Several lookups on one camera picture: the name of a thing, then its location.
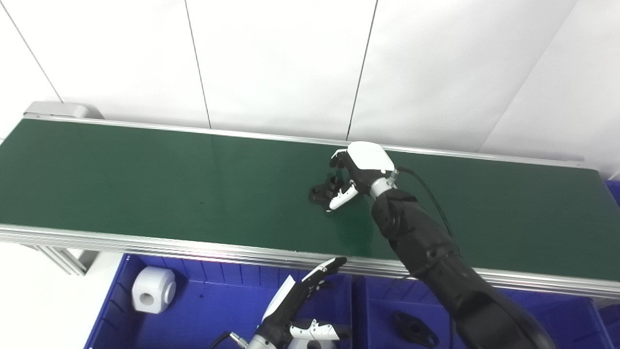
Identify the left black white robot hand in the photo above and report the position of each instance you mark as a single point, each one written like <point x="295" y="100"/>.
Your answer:
<point x="286" y="305"/>

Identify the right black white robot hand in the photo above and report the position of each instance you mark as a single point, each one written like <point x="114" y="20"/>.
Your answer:
<point x="368" y="157"/>

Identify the black flanged machine part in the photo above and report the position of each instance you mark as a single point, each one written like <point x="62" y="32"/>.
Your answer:
<point x="411" y="329"/>
<point x="319" y="194"/>

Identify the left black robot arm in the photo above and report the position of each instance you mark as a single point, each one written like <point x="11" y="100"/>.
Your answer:
<point x="261" y="343"/>

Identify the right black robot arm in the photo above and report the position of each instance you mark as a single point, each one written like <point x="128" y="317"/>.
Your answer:
<point x="426" y="242"/>

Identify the blue plastic bin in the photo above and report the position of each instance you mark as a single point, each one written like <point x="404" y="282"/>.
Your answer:
<point x="614" y="191"/>
<point x="218" y="300"/>
<point x="382" y="300"/>

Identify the green conveyor belt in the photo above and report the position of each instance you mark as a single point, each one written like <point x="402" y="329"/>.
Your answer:
<point x="193" y="194"/>
<point x="145" y="246"/>

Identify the aluminium conveyor leg profile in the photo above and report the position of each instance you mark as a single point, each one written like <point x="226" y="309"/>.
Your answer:
<point x="68" y="259"/>

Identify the grey conveyor motor housing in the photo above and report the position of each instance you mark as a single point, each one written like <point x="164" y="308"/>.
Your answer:
<point x="63" y="110"/>

